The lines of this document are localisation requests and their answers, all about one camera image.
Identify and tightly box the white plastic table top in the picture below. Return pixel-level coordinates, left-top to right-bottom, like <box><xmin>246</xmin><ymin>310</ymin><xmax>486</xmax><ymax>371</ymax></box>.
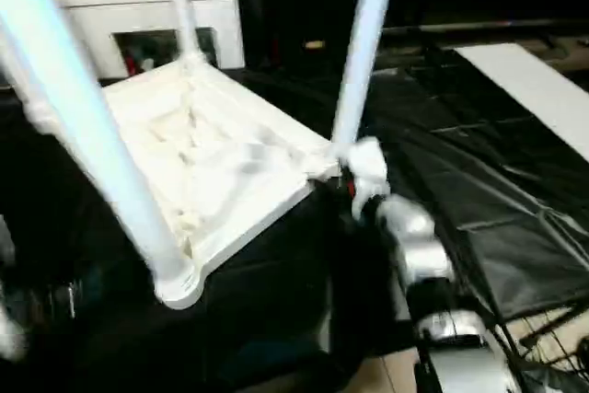
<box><xmin>28</xmin><ymin>57</ymin><xmax>343</xmax><ymax>307</ymax></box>

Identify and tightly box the white plastic table leg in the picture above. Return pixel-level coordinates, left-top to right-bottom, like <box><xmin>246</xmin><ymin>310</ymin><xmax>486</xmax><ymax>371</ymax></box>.
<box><xmin>158</xmin><ymin>0</ymin><xmax>205</xmax><ymax>67</ymax></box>
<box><xmin>0</xmin><ymin>0</ymin><xmax>203</xmax><ymax>310</ymax></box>
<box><xmin>0</xmin><ymin>39</ymin><xmax>56</xmax><ymax>133</ymax></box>
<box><xmin>329</xmin><ymin>0</ymin><xmax>402</xmax><ymax>160</ymax></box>

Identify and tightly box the black work surface mat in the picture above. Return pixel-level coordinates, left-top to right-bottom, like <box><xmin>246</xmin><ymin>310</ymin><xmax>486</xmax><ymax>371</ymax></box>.
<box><xmin>0</xmin><ymin>52</ymin><xmax>589</xmax><ymax>392</ymax></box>

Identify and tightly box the white flat side panel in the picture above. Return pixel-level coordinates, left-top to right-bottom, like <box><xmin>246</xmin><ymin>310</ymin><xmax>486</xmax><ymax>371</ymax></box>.
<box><xmin>456</xmin><ymin>43</ymin><xmax>589</xmax><ymax>160</ymax></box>

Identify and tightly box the black slanted stand bar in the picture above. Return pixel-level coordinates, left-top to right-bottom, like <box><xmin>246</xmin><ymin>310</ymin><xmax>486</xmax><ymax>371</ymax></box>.
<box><xmin>517</xmin><ymin>306</ymin><xmax>589</xmax><ymax>350</ymax></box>

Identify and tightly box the white glass-door cabinet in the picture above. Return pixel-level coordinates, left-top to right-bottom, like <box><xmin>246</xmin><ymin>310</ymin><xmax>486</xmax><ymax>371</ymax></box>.
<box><xmin>37</xmin><ymin>0</ymin><xmax>246</xmax><ymax>78</ymax></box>

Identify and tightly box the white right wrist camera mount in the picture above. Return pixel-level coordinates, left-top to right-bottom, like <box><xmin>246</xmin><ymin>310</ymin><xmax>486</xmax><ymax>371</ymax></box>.
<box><xmin>336</xmin><ymin>137</ymin><xmax>393</xmax><ymax>222</ymax></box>

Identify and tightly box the black floor cable bundle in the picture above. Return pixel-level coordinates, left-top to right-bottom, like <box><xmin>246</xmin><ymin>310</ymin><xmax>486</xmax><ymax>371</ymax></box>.
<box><xmin>514</xmin><ymin>310</ymin><xmax>589</xmax><ymax>393</ymax></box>

